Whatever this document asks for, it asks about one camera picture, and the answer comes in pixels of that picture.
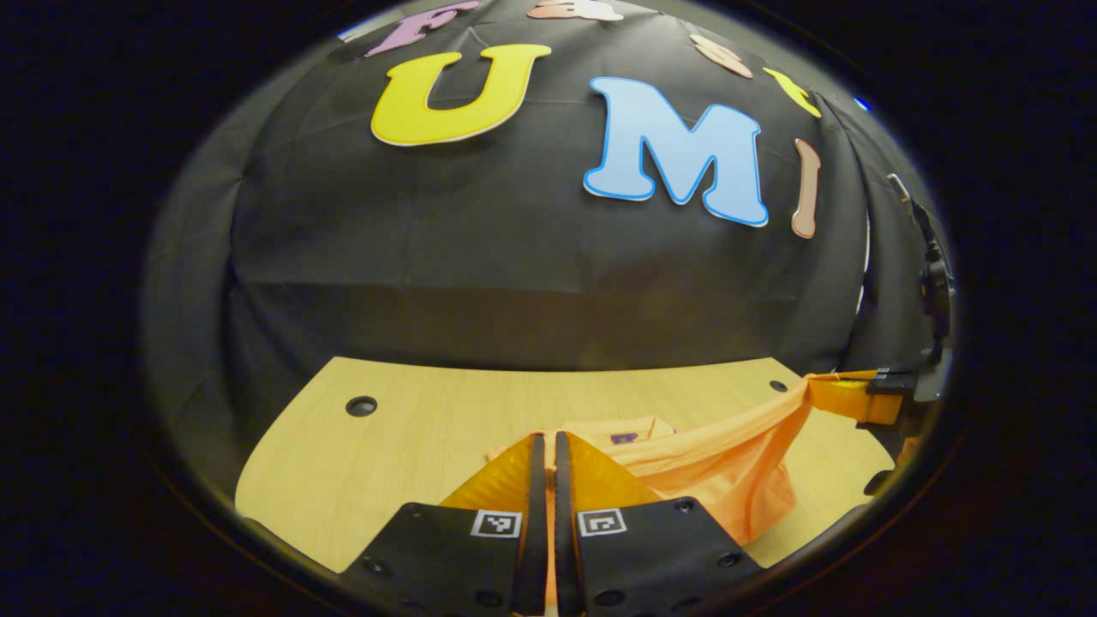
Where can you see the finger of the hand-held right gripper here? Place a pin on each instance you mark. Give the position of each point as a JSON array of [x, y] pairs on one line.
[[883, 371], [844, 401]]

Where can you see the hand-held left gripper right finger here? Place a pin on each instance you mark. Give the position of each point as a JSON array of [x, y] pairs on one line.
[[566, 548]]

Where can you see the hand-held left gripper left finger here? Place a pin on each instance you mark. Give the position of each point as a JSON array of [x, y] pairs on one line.
[[536, 548]]

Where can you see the orange T-shirt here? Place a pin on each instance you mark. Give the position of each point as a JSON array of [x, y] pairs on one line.
[[728, 463]]

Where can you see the small black object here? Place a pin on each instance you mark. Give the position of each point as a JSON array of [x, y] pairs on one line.
[[878, 483]]

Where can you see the black device on stand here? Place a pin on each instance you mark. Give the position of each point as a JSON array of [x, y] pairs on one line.
[[937, 283]]

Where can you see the black backdrop cloth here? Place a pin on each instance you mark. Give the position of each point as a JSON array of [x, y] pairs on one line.
[[514, 274]]

